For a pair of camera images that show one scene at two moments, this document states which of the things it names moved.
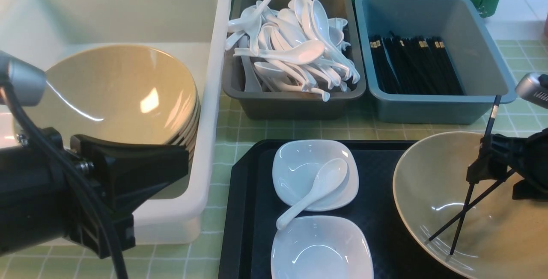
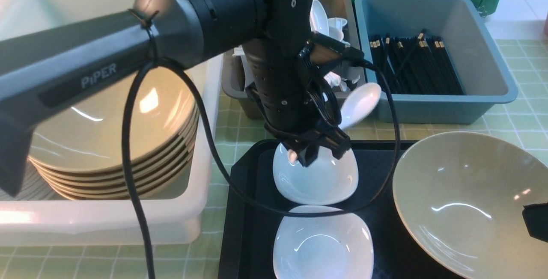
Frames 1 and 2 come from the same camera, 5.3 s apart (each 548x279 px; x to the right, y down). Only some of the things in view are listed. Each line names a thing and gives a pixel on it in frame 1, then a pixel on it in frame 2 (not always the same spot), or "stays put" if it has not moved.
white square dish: x=297 y=164 stays put
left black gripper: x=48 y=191 -> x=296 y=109
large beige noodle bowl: x=476 y=229 stays put
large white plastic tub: x=187 y=14 stays put
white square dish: x=322 y=247 stays put
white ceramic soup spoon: x=327 y=181 -> x=358 y=103
